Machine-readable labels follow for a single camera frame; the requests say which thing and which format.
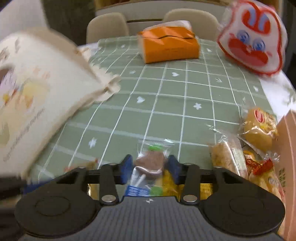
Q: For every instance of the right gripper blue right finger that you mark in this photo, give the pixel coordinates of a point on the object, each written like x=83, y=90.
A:
x=175, y=169

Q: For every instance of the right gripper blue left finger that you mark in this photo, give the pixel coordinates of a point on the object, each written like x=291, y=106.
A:
x=126, y=168

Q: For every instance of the brown lollipop candy packet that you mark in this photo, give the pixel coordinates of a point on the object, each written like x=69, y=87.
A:
x=151, y=158

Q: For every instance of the small bread bun packet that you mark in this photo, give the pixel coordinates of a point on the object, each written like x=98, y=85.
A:
x=258, y=128

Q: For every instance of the yellow snack packet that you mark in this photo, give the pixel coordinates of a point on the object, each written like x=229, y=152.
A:
x=168, y=182

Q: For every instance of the long biscuit pack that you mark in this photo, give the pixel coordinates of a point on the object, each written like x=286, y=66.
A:
x=228, y=153

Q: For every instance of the green checked tablecloth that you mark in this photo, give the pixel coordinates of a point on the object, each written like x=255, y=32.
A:
x=175, y=101

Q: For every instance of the pink cardboard box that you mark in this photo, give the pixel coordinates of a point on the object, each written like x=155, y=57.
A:
x=284, y=145

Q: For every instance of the cream cartoon canvas bag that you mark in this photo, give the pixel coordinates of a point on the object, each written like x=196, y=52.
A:
x=45, y=79

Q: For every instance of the orange tissue box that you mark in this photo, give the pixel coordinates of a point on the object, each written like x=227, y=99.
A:
x=168, y=41

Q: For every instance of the beige chair left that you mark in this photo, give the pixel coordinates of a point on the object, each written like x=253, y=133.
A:
x=105, y=26

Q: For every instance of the beige chair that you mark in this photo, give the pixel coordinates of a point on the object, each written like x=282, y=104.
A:
x=204, y=24
x=105, y=26

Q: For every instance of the beige chair right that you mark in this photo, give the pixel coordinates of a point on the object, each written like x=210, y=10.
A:
x=204, y=24

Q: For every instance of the red white rabbit bag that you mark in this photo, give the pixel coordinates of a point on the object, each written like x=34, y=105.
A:
x=252, y=34

